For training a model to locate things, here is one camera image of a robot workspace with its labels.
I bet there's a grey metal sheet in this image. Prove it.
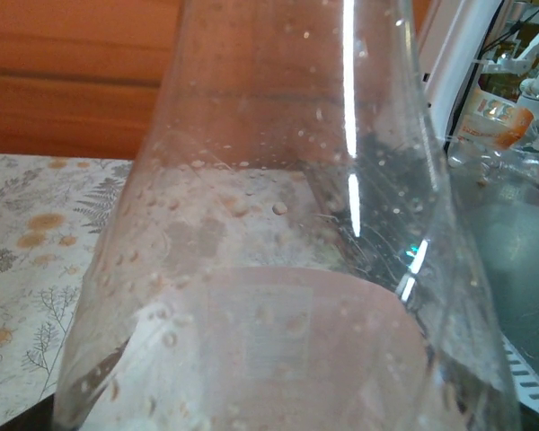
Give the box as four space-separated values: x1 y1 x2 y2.
446 174 539 431

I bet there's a clear plastic bottle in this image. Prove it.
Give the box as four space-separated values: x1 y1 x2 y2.
446 146 539 189

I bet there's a bottle with orange label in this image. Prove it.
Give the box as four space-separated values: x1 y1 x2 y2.
455 87 539 153

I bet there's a floral tablecloth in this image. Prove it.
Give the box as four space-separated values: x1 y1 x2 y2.
0 152 138 431

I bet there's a clear bottle red cola label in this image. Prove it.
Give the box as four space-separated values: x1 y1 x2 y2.
53 0 522 431

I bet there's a white background equipment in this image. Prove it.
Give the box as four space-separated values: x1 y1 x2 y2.
475 17 539 107

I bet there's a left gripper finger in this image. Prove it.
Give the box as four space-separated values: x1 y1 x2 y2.
0 393 62 431

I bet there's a white slotted cable duct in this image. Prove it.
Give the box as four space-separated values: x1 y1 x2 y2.
502 336 539 417

